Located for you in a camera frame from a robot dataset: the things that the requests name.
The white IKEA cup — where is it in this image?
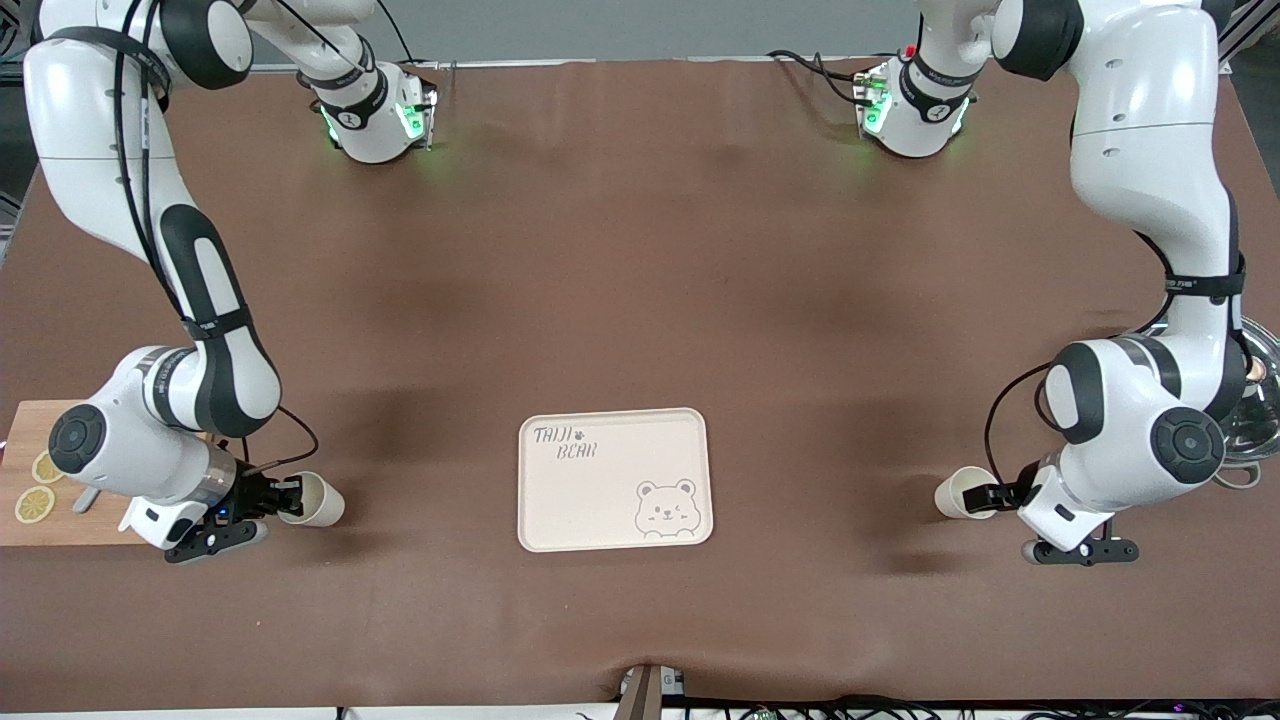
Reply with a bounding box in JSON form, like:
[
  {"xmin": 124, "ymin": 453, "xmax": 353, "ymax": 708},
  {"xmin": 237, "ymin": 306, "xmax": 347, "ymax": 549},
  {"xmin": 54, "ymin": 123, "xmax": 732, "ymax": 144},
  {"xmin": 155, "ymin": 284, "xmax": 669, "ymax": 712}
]
[
  {"xmin": 277, "ymin": 471, "xmax": 346, "ymax": 529},
  {"xmin": 934, "ymin": 465, "xmax": 1001, "ymax": 521}
]

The wooden cutting board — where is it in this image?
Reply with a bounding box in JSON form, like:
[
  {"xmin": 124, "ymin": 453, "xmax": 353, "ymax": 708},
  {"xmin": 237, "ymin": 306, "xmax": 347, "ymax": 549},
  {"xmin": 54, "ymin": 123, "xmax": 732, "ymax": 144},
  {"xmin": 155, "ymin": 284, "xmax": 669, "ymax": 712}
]
[{"xmin": 0, "ymin": 400, "xmax": 153, "ymax": 547}]

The grey-green electric cooking pot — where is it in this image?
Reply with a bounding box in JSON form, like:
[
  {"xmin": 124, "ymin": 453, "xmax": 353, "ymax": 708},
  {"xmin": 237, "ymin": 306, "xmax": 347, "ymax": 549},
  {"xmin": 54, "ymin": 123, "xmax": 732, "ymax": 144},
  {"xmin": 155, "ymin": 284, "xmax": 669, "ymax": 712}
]
[{"xmin": 1213, "ymin": 318, "xmax": 1280, "ymax": 492}]

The glass pot lid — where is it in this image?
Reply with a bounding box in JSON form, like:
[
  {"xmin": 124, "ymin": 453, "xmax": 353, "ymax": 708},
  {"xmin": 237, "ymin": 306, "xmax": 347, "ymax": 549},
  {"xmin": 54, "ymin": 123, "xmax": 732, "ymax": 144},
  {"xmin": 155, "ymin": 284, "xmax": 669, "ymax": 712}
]
[{"xmin": 1225, "ymin": 318, "xmax": 1280, "ymax": 463}]

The beige bear print tray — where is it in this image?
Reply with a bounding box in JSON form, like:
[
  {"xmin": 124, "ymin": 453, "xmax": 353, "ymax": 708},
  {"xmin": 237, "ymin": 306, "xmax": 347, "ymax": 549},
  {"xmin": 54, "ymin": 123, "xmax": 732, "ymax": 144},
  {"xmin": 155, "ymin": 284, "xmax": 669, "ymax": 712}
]
[{"xmin": 517, "ymin": 407, "xmax": 715, "ymax": 553}]

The brown table cover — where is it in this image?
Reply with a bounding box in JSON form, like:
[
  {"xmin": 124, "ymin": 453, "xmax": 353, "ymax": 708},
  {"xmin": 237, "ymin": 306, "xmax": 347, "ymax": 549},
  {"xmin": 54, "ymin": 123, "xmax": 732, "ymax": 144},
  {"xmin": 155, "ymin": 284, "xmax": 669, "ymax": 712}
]
[{"xmin": 0, "ymin": 55, "xmax": 1280, "ymax": 714}]

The grey table edge bracket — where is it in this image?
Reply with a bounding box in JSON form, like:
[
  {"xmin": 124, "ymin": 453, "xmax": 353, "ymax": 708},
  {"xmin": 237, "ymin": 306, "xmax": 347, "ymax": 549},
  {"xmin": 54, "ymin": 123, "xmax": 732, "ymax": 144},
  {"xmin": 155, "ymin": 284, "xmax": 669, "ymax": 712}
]
[{"xmin": 614, "ymin": 662, "xmax": 687, "ymax": 720}]

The black arm base cable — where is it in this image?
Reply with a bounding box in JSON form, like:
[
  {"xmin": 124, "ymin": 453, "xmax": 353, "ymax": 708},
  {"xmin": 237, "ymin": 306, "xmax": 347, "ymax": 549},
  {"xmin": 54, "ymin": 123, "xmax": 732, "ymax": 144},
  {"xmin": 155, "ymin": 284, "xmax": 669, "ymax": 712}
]
[
  {"xmin": 374, "ymin": 0, "xmax": 441, "ymax": 71},
  {"xmin": 767, "ymin": 48, "xmax": 873, "ymax": 107}
]

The aluminium frame profile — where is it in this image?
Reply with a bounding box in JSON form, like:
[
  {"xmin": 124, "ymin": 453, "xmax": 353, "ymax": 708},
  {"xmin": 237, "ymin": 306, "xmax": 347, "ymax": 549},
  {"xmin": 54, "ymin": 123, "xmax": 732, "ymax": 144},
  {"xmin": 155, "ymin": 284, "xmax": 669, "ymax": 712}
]
[{"xmin": 1215, "ymin": 0, "xmax": 1280, "ymax": 56}]

